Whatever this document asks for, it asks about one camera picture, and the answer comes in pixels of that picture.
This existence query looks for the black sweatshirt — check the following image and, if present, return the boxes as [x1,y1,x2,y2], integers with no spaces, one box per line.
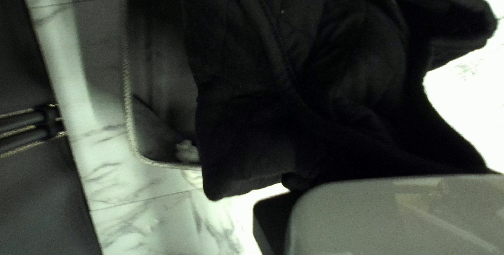
[178,0,498,201]

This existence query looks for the black frame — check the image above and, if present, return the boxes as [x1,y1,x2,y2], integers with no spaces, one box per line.
[0,103,68,160]

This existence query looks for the grey fabric basket rope handles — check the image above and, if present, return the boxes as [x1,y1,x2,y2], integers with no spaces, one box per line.
[121,0,204,170]

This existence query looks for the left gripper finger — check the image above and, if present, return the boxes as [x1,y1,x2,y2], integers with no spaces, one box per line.
[252,190,307,255]

